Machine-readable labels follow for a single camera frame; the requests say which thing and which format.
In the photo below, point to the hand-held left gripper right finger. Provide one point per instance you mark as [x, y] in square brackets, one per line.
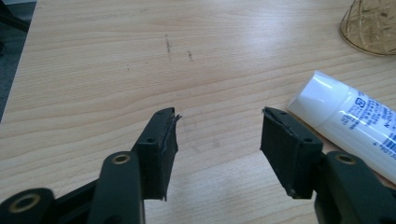
[291, 155]

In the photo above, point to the amber glass cup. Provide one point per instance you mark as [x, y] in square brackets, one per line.
[370, 28]

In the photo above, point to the white toothpaste tube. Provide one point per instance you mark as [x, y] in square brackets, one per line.
[327, 105]

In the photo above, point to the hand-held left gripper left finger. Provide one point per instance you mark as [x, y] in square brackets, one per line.
[157, 155]

